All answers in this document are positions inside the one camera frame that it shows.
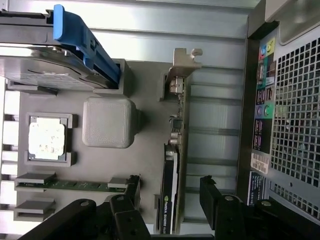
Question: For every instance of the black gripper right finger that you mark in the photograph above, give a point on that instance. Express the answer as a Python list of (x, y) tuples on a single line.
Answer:
[(225, 217)]

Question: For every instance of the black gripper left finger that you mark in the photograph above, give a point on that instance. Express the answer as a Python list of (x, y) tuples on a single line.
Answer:
[(127, 217)]

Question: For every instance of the green RAM stick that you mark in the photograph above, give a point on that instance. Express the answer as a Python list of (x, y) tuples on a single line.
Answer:
[(75, 186)]

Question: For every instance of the grey printed parts rack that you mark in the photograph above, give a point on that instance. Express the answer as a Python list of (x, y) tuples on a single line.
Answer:
[(147, 150)]

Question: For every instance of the silver CPU chip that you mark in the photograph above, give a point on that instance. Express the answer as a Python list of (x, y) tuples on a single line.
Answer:
[(46, 138)]

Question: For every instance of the black open PC case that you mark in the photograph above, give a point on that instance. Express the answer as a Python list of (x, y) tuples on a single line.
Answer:
[(295, 100)]

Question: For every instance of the silver hard disk drive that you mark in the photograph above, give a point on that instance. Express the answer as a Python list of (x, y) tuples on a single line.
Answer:
[(37, 65)]

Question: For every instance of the blue disk caddy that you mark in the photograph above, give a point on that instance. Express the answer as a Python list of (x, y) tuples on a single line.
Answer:
[(72, 27)]

